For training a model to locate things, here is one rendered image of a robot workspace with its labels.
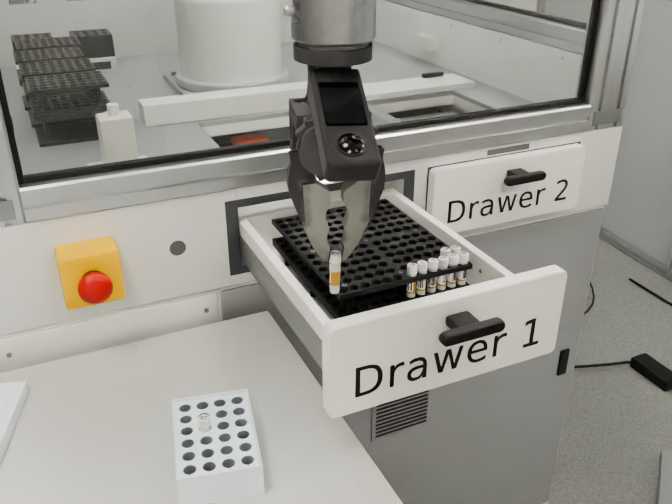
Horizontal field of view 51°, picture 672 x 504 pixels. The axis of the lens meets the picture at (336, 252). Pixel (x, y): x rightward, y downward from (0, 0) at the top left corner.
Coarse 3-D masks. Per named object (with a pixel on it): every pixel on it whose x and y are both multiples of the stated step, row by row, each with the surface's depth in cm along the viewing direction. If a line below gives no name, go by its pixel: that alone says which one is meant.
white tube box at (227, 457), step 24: (192, 408) 78; (216, 408) 78; (240, 408) 78; (192, 432) 74; (216, 432) 74; (240, 432) 75; (192, 456) 72; (216, 456) 71; (240, 456) 71; (192, 480) 68; (216, 480) 69; (240, 480) 70
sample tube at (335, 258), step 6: (336, 252) 72; (330, 258) 71; (336, 258) 71; (330, 264) 72; (336, 264) 72; (330, 270) 72; (336, 270) 72; (330, 276) 72; (336, 276) 72; (330, 282) 73; (336, 282) 73; (330, 288) 73; (336, 288) 73
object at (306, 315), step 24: (384, 192) 107; (240, 216) 99; (264, 216) 100; (432, 216) 99; (240, 240) 98; (264, 240) 102; (456, 240) 93; (264, 264) 90; (480, 264) 88; (264, 288) 92; (288, 288) 83; (288, 312) 84; (312, 312) 77; (312, 336) 78
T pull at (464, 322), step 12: (468, 312) 74; (456, 324) 72; (468, 324) 72; (480, 324) 71; (492, 324) 72; (504, 324) 72; (444, 336) 70; (456, 336) 70; (468, 336) 71; (480, 336) 71
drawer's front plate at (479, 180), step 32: (480, 160) 109; (512, 160) 110; (544, 160) 113; (576, 160) 116; (448, 192) 108; (480, 192) 110; (512, 192) 113; (544, 192) 116; (576, 192) 119; (448, 224) 110; (480, 224) 113
